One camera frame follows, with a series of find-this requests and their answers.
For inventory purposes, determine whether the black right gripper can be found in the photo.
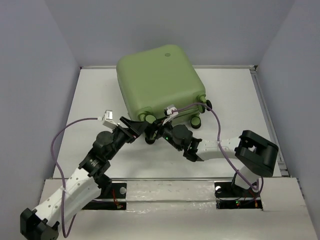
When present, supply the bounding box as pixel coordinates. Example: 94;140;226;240
145;115;183;151

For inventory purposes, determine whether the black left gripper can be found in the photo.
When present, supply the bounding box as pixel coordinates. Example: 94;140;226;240
105;116;148;161

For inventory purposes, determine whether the green hard-shell suitcase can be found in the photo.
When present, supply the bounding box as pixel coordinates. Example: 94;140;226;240
116;44;209;129

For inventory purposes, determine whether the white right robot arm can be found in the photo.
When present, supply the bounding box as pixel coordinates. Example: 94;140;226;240
145;122;279;196

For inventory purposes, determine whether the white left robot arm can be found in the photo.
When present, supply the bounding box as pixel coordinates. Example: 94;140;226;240
19;117;149;240

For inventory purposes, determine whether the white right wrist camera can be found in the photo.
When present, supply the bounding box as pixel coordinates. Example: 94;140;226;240
162;105;179;126

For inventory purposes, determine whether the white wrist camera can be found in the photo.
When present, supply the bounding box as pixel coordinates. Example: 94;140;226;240
162;105;179;126
102;110;118;130

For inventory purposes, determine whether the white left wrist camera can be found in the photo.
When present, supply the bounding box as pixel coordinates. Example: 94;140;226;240
102;110;118;130

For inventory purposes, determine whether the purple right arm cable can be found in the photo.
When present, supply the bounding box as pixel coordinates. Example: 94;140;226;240
173;101;265;193

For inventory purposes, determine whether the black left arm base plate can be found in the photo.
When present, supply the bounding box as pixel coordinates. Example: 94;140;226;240
82;182;127;211

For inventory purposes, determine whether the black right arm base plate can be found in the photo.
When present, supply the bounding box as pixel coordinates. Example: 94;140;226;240
214;181;263;210

